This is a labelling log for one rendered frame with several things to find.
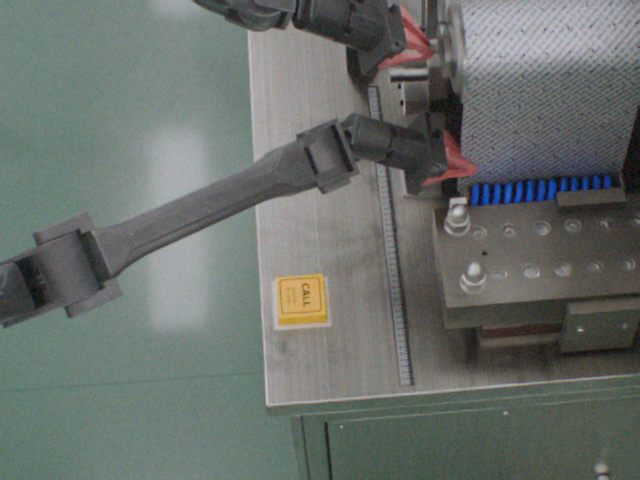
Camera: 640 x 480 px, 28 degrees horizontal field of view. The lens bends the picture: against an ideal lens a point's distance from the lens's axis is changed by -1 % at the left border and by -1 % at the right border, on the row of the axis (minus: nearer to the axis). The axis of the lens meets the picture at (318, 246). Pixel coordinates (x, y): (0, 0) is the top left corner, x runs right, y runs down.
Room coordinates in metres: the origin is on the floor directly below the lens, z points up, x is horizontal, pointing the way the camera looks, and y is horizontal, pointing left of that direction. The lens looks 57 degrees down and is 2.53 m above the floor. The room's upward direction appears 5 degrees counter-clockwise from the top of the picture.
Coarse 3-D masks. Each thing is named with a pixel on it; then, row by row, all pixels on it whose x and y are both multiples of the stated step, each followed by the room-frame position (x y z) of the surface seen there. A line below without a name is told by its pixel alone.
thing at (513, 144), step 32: (480, 128) 1.05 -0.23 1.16; (512, 128) 1.05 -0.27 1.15; (544, 128) 1.05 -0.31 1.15; (576, 128) 1.05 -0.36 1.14; (608, 128) 1.05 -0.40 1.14; (480, 160) 1.05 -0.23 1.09; (512, 160) 1.05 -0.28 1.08; (544, 160) 1.05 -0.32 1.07; (576, 160) 1.05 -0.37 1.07; (608, 160) 1.05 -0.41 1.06
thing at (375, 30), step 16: (352, 0) 1.13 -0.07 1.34; (368, 0) 1.16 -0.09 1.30; (384, 0) 1.15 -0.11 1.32; (352, 16) 1.10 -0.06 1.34; (368, 16) 1.11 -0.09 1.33; (384, 16) 1.12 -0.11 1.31; (352, 32) 1.09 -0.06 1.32; (368, 32) 1.09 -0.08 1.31; (384, 32) 1.10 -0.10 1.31; (368, 48) 1.09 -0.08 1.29; (384, 48) 1.08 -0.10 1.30; (368, 64) 1.08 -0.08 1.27
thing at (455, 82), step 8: (448, 8) 1.16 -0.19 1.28; (448, 16) 1.15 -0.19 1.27; (456, 16) 1.12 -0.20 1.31; (456, 24) 1.10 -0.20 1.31; (456, 32) 1.09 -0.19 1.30; (456, 40) 1.08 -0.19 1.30; (456, 48) 1.08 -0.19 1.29; (456, 56) 1.07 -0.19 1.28; (456, 64) 1.07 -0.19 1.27; (456, 72) 1.07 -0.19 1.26; (456, 80) 1.06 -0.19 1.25; (456, 88) 1.06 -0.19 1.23
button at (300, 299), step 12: (288, 276) 0.99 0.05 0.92; (300, 276) 0.99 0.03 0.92; (312, 276) 0.98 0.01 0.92; (276, 288) 0.97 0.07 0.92; (288, 288) 0.97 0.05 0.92; (300, 288) 0.96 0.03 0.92; (312, 288) 0.96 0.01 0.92; (276, 300) 0.95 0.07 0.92; (288, 300) 0.95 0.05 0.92; (300, 300) 0.94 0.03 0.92; (312, 300) 0.94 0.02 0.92; (324, 300) 0.94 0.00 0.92; (288, 312) 0.93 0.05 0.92; (300, 312) 0.93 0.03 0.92; (312, 312) 0.92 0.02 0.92; (324, 312) 0.92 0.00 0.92; (288, 324) 0.92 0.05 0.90
